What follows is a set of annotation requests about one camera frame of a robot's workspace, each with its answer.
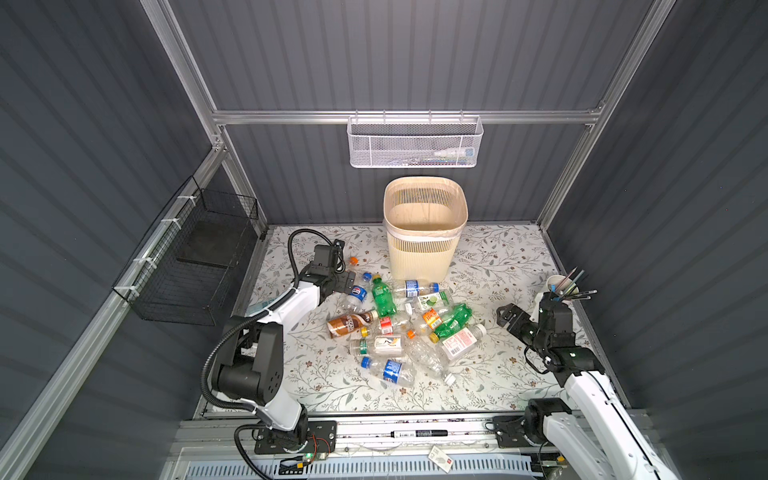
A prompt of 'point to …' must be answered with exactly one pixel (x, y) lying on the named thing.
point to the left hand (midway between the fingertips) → (333, 272)
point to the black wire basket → (182, 270)
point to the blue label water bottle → (414, 288)
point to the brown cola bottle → (345, 324)
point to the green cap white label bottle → (383, 346)
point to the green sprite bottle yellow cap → (383, 298)
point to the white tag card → (440, 459)
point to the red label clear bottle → (386, 325)
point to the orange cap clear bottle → (353, 261)
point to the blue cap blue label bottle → (391, 371)
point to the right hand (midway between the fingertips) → (514, 319)
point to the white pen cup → (559, 286)
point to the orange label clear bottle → (431, 320)
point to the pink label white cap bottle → (461, 340)
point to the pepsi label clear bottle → (353, 302)
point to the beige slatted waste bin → (424, 217)
